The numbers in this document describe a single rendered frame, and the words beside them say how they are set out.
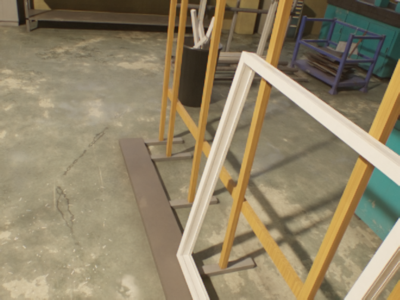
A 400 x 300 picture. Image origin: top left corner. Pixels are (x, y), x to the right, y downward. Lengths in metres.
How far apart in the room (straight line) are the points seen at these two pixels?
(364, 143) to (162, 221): 1.89
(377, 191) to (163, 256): 1.75
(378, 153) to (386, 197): 1.99
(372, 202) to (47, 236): 2.50
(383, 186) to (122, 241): 2.03
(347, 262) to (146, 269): 1.49
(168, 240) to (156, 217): 0.25
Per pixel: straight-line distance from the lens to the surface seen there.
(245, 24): 9.07
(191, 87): 4.61
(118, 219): 2.89
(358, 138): 1.25
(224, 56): 6.39
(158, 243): 2.65
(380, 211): 3.24
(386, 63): 7.72
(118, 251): 2.66
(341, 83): 6.33
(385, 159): 1.18
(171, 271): 2.49
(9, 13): 8.02
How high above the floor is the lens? 1.95
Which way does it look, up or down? 31 degrees down
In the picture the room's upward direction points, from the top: 8 degrees clockwise
